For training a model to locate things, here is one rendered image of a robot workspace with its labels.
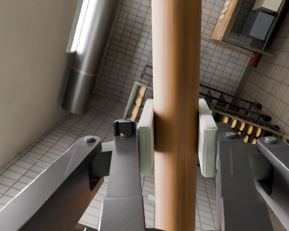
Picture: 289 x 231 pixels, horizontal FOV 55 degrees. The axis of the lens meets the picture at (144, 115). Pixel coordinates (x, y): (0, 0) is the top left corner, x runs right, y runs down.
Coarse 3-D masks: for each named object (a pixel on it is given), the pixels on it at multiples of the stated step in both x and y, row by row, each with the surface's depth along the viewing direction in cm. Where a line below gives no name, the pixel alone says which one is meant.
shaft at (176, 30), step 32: (160, 0) 16; (192, 0) 16; (160, 32) 16; (192, 32) 16; (160, 64) 17; (192, 64) 17; (160, 96) 17; (192, 96) 17; (160, 128) 18; (192, 128) 18; (160, 160) 19; (192, 160) 19; (160, 192) 19; (192, 192) 19; (160, 224) 20; (192, 224) 20
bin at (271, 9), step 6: (258, 0) 433; (264, 0) 403; (270, 0) 402; (276, 0) 401; (258, 6) 422; (264, 6) 405; (270, 6) 404; (276, 6) 403; (264, 12) 439; (270, 12) 424
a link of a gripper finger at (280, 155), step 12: (264, 144) 13; (276, 144) 13; (264, 156) 13; (276, 156) 12; (288, 156) 12; (276, 168) 12; (288, 168) 11; (276, 180) 12; (288, 180) 11; (264, 192) 13; (276, 192) 12; (288, 192) 11; (276, 204) 12; (288, 204) 11; (288, 216) 11; (288, 228) 11
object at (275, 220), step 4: (272, 216) 204; (276, 216) 206; (272, 220) 198; (276, 220) 200; (272, 224) 194; (276, 224) 195; (280, 224) 197; (276, 228) 190; (280, 228) 192; (284, 228) 194
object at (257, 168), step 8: (224, 128) 17; (248, 144) 14; (256, 144) 14; (216, 152) 15; (248, 152) 14; (256, 152) 14; (216, 160) 15; (256, 160) 14; (264, 160) 13; (256, 168) 14; (264, 168) 13; (272, 168) 13; (256, 176) 14; (264, 176) 14; (272, 176) 13
